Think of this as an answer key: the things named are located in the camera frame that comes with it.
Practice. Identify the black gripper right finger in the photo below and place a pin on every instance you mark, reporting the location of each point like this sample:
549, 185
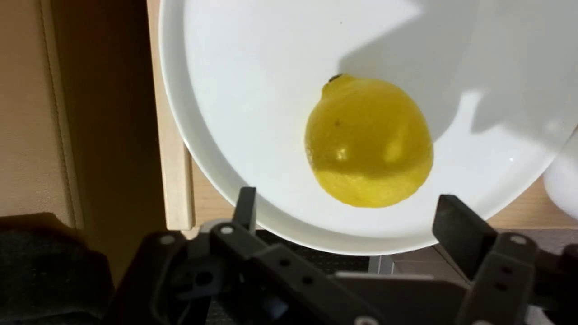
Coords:
462, 232

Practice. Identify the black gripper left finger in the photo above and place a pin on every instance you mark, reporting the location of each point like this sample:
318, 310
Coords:
180, 272

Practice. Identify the yellow lemon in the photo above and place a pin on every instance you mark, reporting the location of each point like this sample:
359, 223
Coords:
366, 146

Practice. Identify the white plate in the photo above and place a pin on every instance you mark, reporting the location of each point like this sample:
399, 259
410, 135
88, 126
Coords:
252, 92

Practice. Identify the white mug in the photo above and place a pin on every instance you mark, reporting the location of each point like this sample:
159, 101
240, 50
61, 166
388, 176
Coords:
561, 178

